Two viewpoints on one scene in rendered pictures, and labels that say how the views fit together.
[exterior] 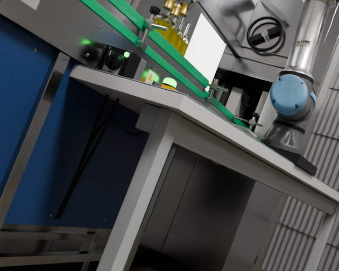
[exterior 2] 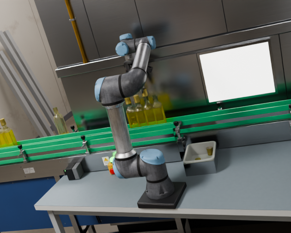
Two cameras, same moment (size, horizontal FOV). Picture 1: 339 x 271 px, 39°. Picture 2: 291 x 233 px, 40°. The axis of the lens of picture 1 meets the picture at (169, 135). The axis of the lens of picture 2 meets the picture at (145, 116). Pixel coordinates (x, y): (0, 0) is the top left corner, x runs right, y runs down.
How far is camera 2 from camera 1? 2.89 m
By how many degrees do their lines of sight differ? 83
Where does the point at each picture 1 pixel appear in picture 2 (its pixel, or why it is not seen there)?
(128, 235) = not seen: outside the picture
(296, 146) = (149, 193)
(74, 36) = (53, 170)
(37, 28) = (39, 175)
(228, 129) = (64, 208)
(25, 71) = (50, 185)
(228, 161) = (93, 213)
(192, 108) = (40, 207)
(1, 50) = (38, 184)
